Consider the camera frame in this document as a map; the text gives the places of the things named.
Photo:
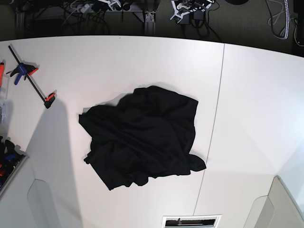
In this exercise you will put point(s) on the black t-shirt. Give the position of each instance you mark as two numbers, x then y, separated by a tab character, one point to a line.
148	134

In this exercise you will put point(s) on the black power adapter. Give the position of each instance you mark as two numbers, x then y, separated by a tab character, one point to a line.
191	17

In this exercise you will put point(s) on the white power strip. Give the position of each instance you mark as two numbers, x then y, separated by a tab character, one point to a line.
81	8

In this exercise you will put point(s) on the blue orange bar clamp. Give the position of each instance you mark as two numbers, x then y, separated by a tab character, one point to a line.
26	70

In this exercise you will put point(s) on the left white chair back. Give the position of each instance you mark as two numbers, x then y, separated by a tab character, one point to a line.
41	204

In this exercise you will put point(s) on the white chair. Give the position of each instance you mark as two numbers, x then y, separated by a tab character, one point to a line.
277	209
41	204

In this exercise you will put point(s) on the grey bin of clamps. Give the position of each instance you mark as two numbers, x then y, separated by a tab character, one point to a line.
9	160

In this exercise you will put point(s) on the clear plastic organizer box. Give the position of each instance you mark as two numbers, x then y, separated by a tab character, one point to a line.
3	97

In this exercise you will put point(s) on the right white chair back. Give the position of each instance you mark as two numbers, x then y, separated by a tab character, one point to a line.
277	209

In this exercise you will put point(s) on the aluminium frame post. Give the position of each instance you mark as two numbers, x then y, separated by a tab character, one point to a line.
148	20

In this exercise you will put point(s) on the orange handled tool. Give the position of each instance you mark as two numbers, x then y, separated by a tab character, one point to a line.
2	66

